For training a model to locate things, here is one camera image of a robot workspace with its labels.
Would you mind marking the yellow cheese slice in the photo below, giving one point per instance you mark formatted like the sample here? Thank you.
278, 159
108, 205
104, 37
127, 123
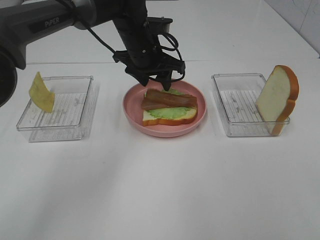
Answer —
40, 95

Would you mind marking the clear plastic tray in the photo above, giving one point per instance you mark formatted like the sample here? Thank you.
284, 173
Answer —
235, 95
72, 114

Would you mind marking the pink round plate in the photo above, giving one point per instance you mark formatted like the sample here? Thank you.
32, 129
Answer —
134, 113

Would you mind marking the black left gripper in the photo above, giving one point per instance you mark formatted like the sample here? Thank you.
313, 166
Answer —
144, 51

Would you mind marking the bread slice with brown crust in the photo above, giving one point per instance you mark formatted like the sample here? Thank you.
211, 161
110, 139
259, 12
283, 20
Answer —
169, 116

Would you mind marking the left clear plastic tray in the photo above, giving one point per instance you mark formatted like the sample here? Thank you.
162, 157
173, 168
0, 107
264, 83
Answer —
72, 114

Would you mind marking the green lettuce leaf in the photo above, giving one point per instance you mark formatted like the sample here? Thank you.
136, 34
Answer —
172, 105

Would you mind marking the bacon strip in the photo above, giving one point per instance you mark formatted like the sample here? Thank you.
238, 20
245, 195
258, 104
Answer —
158, 103
156, 94

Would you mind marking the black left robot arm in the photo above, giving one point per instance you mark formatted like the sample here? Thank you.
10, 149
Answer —
21, 25

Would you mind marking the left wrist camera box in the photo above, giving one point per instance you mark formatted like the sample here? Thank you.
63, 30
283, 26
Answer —
159, 25

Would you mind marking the right clear plastic tray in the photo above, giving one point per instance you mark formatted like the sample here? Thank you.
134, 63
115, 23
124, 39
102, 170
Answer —
235, 95

